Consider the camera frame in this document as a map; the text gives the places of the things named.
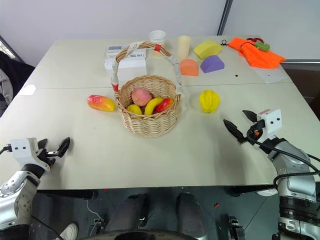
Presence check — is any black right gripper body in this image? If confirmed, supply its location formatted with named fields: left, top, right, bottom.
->
left=246, top=119, right=266, bottom=144

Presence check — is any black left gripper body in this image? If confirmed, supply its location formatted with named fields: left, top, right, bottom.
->
left=36, top=147, right=60, bottom=172

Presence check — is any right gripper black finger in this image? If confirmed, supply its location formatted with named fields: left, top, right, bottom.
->
left=223, top=119, right=247, bottom=145
left=242, top=109, right=258, bottom=124

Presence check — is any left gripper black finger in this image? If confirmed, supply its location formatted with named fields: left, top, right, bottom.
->
left=56, top=136, right=71, bottom=158
left=37, top=138, right=49, bottom=151

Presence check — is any yellow starfruit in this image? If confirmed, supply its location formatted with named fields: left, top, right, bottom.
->
left=198, top=89, right=222, bottom=114

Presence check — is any white tape piece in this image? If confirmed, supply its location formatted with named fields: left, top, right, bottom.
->
left=22, top=84, right=37, bottom=96

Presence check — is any large red yellow mango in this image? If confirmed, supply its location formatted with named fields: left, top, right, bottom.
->
left=87, top=94, right=117, bottom=113

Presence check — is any orange cloth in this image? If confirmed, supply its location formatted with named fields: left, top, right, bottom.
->
left=227, top=36, right=287, bottom=69

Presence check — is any dark side cabinet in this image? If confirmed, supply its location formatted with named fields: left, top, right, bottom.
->
left=280, top=59, right=320, bottom=109

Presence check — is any white shoe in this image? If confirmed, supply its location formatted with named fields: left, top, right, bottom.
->
left=59, top=222, right=79, bottom=240
left=255, top=188, right=279, bottom=197

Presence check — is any purple foam block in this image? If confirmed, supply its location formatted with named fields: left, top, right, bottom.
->
left=200, top=55, right=225, bottom=74

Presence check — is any grey coat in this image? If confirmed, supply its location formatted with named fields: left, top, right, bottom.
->
left=0, top=68, right=14, bottom=111

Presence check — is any small red yellow mango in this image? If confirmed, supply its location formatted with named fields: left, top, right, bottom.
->
left=154, top=97, right=175, bottom=114

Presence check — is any dark jacket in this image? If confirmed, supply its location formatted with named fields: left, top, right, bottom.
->
left=0, top=49, right=36, bottom=101

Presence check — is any orange foam block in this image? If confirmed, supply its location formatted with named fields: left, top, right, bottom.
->
left=178, top=58, right=200, bottom=77

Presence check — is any small yellow lemon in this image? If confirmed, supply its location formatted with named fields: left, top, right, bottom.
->
left=126, top=104, right=144, bottom=119

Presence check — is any yellow foam block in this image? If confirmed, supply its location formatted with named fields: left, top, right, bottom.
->
left=193, top=39, right=224, bottom=61

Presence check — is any yellow banana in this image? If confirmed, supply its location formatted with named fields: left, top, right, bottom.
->
left=144, top=96, right=165, bottom=116

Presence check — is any pink peach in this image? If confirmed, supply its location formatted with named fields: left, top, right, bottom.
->
left=131, top=88, right=154, bottom=107

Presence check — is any dark rounded leg shape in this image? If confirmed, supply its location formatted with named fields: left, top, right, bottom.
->
left=106, top=193, right=151, bottom=233
left=175, top=191, right=208, bottom=238

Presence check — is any cream cylinder block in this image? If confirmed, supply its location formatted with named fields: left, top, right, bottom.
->
left=177, top=35, right=192, bottom=61

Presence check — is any large white box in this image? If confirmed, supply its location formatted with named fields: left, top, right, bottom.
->
left=103, top=57, right=149, bottom=82

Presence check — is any small white printed box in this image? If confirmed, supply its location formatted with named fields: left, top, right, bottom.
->
left=107, top=44, right=148, bottom=60

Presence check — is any black rounded base shape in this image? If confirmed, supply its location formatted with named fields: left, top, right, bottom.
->
left=82, top=227, right=210, bottom=240

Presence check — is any white paper cup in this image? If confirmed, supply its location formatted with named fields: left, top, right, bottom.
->
left=149, top=30, right=167, bottom=58

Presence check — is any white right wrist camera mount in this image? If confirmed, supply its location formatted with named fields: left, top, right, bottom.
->
left=256, top=108, right=283, bottom=141

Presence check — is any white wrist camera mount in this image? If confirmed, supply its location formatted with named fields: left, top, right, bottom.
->
left=10, top=137, right=55, bottom=173
left=256, top=108, right=283, bottom=141

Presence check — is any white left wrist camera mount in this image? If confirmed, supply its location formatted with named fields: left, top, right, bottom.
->
left=10, top=137, right=55, bottom=173

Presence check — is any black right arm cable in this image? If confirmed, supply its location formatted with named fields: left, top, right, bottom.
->
left=246, top=134, right=320, bottom=195

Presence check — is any white floor cable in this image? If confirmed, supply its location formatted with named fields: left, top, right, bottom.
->
left=86, top=198, right=101, bottom=217

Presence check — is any red ring object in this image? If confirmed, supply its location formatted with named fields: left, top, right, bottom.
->
left=246, top=36, right=266, bottom=44

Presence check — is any wicker basket with handle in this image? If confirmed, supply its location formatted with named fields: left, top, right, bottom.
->
left=109, top=41, right=186, bottom=139

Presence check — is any grey window frame post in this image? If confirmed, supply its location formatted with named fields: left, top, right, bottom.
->
left=216, top=0, right=235, bottom=36

